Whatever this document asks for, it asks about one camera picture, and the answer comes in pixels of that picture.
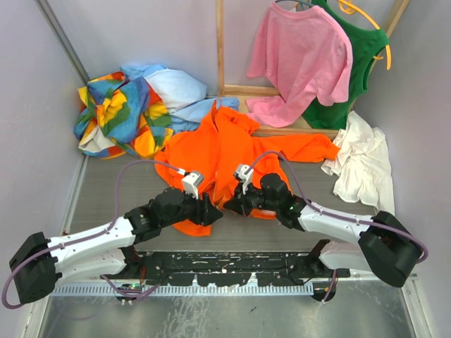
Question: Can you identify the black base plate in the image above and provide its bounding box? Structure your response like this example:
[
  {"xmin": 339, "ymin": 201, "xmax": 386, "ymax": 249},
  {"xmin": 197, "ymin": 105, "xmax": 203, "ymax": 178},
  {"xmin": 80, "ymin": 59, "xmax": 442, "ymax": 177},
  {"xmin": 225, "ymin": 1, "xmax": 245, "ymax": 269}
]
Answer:
[{"xmin": 108, "ymin": 251, "xmax": 333, "ymax": 287}]

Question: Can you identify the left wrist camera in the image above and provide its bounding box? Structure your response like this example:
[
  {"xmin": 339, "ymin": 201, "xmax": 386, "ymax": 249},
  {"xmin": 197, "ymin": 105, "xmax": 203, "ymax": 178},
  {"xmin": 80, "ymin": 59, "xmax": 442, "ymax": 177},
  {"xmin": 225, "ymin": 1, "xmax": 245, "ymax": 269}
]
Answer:
[{"xmin": 181, "ymin": 171, "xmax": 204, "ymax": 199}]

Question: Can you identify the multicolour crumpled cloth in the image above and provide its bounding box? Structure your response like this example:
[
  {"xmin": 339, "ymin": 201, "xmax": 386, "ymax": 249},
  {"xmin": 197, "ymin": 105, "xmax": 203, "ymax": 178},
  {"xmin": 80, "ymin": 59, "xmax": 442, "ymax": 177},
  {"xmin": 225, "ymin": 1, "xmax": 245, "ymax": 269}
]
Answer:
[{"xmin": 74, "ymin": 71, "xmax": 174, "ymax": 159}]

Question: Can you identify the yellow clothes hanger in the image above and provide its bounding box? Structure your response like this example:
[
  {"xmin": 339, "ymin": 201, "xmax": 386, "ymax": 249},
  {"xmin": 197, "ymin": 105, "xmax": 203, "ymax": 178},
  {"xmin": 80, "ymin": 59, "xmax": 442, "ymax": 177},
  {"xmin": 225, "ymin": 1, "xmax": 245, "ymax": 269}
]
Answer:
[{"xmin": 337, "ymin": 0, "xmax": 393, "ymax": 70}]

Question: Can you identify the aluminium rail frame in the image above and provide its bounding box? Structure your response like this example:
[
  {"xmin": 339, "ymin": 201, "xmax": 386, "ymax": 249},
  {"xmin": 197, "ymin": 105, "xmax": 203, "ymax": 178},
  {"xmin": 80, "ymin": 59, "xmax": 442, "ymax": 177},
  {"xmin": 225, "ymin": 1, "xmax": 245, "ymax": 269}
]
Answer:
[{"xmin": 24, "ymin": 251, "xmax": 434, "ymax": 337}]

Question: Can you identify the green tank top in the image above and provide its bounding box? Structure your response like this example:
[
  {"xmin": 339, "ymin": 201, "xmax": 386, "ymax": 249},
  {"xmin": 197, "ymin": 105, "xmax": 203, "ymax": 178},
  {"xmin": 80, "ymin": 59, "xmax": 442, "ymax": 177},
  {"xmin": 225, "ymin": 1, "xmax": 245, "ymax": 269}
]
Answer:
[{"xmin": 302, "ymin": 1, "xmax": 389, "ymax": 130}]

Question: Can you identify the light blue shirt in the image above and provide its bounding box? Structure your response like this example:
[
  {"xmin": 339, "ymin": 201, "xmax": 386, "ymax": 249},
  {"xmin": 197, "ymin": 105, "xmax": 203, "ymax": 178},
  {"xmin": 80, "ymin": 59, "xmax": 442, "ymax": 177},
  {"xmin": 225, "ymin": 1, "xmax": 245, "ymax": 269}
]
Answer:
[{"xmin": 121, "ymin": 64, "xmax": 240, "ymax": 134}]

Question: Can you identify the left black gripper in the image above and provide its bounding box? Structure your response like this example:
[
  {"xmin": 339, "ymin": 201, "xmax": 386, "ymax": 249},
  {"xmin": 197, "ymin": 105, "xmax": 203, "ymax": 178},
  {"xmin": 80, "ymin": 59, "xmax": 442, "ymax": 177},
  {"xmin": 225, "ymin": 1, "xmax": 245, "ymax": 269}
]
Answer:
[{"xmin": 161, "ymin": 186, "xmax": 222, "ymax": 228}]

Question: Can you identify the orange zip jacket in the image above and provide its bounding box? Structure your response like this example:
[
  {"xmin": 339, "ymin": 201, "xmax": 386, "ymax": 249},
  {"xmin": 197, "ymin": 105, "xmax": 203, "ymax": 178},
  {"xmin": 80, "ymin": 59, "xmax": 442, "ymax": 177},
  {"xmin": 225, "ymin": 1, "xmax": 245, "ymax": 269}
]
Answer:
[{"xmin": 153, "ymin": 99, "xmax": 341, "ymax": 237}]

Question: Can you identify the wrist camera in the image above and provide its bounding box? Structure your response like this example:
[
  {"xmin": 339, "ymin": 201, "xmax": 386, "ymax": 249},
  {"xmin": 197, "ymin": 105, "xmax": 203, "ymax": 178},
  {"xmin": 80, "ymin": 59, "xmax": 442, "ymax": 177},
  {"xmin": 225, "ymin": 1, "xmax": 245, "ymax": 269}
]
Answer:
[
  {"xmin": 234, "ymin": 164, "xmax": 254, "ymax": 194},
  {"xmin": 181, "ymin": 171, "xmax": 204, "ymax": 199}
]

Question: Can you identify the white crumpled shirt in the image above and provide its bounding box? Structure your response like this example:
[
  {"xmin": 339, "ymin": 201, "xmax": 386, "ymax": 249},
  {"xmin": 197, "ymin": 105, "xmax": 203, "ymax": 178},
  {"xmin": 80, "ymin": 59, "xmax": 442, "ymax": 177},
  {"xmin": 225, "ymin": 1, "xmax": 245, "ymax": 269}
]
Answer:
[{"xmin": 321, "ymin": 111, "xmax": 395, "ymax": 214}]

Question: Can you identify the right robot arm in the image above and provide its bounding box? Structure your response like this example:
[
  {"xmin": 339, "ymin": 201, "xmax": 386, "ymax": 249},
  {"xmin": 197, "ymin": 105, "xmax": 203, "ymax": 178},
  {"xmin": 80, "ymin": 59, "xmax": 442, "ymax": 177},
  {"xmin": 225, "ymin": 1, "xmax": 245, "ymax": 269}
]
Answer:
[{"xmin": 224, "ymin": 173, "xmax": 422, "ymax": 287}]

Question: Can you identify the pink t-shirt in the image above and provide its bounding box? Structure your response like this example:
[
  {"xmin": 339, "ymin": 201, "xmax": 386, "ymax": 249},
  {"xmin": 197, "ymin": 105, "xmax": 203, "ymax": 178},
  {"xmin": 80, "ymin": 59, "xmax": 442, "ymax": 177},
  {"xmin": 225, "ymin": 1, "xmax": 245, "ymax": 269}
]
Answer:
[{"xmin": 247, "ymin": 3, "xmax": 353, "ymax": 127}]

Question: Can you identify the wooden clothes rack frame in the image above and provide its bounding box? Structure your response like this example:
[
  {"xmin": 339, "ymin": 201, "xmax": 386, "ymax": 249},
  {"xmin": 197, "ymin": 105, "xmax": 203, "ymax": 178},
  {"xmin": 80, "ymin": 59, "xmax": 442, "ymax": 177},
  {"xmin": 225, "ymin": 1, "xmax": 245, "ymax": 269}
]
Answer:
[{"xmin": 216, "ymin": 0, "xmax": 409, "ymax": 139}]

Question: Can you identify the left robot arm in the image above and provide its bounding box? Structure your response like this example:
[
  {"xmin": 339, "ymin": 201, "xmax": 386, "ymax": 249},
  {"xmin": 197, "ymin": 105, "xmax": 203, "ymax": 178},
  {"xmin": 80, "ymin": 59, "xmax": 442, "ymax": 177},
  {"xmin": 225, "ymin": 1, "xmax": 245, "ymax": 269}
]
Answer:
[{"xmin": 6, "ymin": 188, "xmax": 223, "ymax": 306}]

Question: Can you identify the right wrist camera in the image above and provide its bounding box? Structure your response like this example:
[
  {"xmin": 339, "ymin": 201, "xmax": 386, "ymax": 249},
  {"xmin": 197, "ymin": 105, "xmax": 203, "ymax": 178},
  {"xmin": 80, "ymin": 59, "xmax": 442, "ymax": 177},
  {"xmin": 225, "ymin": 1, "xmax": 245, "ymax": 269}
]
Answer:
[{"xmin": 234, "ymin": 164, "xmax": 254, "ymax": 194}]

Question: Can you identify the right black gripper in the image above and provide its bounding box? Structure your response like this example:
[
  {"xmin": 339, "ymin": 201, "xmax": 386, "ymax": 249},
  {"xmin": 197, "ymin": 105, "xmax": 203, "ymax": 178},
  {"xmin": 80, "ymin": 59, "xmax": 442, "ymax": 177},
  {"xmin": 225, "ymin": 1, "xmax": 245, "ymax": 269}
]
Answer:
[{"xmin": 224, "ymin": 179, "xmax": 279, "ymax": 218}]

